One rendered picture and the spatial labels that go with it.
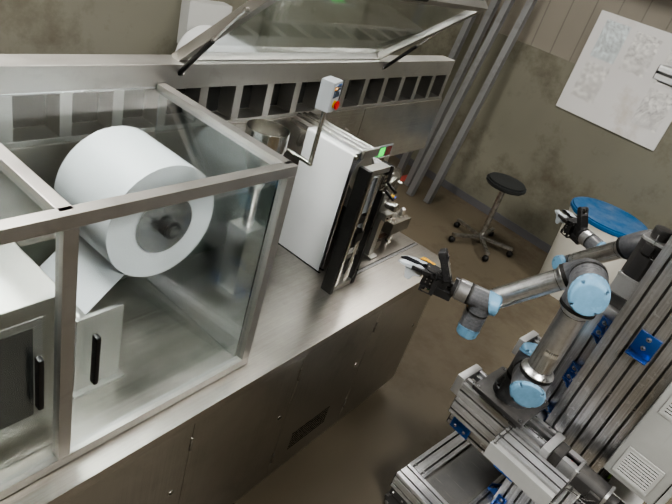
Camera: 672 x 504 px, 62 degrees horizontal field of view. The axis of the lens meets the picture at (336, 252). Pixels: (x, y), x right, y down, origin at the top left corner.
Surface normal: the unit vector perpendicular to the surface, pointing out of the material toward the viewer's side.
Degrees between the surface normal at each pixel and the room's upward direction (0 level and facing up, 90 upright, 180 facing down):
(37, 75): 90
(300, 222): 90
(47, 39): 90
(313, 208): 90
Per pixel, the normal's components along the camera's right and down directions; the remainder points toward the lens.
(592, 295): -0.32, 0.30
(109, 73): 0.74, 0.51
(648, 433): -0.71, 0.18
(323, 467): 0.26, -0.82
